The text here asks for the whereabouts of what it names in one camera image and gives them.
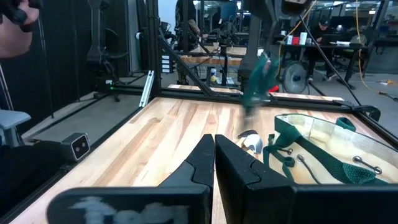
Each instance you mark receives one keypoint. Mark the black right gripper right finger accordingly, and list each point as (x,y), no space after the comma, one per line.
(242,186)

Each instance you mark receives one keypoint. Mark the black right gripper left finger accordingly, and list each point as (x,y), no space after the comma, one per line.
(192,174)

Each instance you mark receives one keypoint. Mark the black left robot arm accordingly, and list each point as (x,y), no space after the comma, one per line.
(250,40)

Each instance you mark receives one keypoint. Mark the silver aluminium bar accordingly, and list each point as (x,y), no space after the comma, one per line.
(146,88)

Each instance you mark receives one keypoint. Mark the small bottle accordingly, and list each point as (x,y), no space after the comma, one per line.
(213,74)

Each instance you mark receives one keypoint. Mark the white labelled panel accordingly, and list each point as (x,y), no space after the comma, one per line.
(165,63)

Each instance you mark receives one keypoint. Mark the wooden background table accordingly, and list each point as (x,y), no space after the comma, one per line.
(214,60)

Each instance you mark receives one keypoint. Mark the black tripod rig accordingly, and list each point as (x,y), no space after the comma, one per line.
(224,59)

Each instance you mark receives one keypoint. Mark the black floor fan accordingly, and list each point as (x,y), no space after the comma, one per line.
(293,77)

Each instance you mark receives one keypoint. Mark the black clamp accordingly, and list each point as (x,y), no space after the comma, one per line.
(367,110)

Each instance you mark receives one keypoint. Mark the small white cup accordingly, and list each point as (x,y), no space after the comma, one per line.
(289,40)

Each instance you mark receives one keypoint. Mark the red cup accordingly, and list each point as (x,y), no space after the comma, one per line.
(295,40)

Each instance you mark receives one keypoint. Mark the standing person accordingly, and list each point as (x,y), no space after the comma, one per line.
(186,18)

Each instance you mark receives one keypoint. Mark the tall white cup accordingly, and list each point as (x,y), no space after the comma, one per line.
(303,39)

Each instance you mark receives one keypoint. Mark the black equipment stand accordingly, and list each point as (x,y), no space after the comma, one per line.
(94,37)

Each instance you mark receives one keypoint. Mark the black office desk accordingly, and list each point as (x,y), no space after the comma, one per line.
(342,46)

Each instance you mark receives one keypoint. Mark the seated person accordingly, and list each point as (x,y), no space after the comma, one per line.
(323,32)

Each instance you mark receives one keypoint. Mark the grey chair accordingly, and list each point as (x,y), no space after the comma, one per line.
(12,119)

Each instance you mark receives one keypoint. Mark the person's hand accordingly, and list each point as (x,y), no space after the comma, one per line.
(12,37)

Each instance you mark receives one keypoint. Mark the grey camera box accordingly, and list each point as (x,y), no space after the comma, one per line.
(74,146)

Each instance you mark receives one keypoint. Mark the black camera base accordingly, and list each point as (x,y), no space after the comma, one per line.
(25,174)

